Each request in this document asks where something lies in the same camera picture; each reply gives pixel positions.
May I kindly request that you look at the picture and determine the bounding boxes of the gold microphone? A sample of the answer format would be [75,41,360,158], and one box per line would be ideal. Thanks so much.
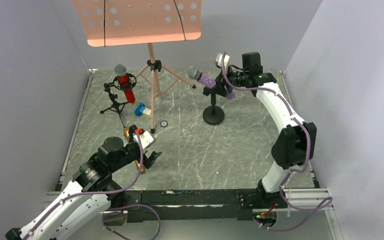
[123,126,145,174]

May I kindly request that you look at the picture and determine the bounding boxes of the black tripod shock-mount stand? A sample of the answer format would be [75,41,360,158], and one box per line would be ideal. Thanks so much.
[99,76,130,127]

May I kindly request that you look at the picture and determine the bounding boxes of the black round-base mic stand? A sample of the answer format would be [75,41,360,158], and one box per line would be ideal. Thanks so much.
[202,87,225,126]

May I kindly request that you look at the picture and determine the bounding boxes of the purple glitter microphone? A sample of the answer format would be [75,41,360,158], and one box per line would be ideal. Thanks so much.
[186,66,236,100]

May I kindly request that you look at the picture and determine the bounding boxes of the red glitter microphone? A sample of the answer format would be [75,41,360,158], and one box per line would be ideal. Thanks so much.
[114,63,137,104]

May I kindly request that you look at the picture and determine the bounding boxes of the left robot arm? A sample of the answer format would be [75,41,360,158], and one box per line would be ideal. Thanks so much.
[5,125,161,240]

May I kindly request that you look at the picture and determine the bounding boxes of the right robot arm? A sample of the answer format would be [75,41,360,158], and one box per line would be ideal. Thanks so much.
[215,52,317,197]

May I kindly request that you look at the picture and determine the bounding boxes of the pink music stand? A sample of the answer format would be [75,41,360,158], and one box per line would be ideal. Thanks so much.
[72,0,202,134]

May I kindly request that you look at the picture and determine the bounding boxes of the blue toy block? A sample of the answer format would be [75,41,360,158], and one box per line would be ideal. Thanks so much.
[134,103,146,117]

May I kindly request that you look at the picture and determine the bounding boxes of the cream toy block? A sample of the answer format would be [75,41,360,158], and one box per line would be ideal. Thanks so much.
[141,107,152,116]

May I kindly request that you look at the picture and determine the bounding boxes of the blue poker chip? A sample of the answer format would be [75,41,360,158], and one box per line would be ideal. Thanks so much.
[160,120,168,128]

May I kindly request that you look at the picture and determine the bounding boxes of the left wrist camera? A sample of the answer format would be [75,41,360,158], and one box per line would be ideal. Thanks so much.
[132,128,156,149]

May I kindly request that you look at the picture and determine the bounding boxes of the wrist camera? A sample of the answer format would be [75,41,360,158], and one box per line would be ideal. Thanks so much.
[214,53,230,69]
[132,128,156,149]

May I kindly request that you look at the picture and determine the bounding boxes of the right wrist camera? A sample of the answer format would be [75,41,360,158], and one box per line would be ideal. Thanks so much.
[214,53,230,69]

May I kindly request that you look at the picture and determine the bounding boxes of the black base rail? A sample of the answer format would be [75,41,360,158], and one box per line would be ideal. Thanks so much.
[109,187,287,223]

